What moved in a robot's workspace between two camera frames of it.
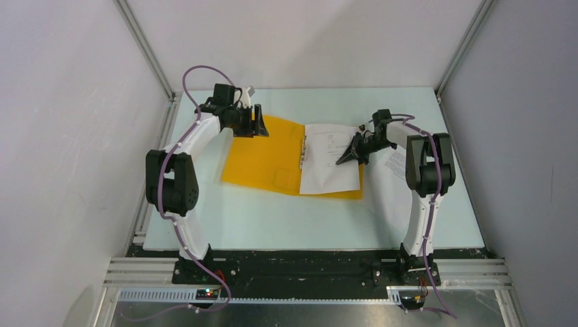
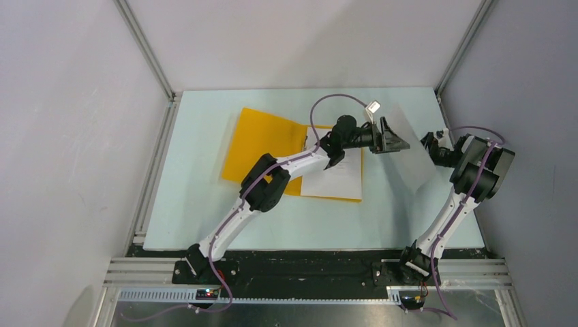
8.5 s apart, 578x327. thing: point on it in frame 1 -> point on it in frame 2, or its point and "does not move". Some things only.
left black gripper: x=253 y=127 -> x=386 y=141
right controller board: x=412 y=302 does not move
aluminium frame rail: x=450 y=274 does not move
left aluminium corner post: x=146 y=49 does not move
